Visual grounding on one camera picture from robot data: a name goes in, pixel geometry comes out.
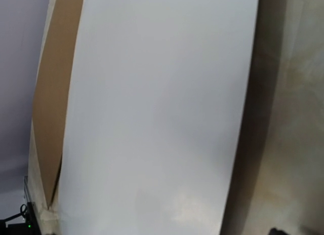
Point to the red and dark photo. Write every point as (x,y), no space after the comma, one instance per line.
(154,113)

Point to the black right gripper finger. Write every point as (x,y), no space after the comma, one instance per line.
(275,231)

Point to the brown backing board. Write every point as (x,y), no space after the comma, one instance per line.
(51,92)

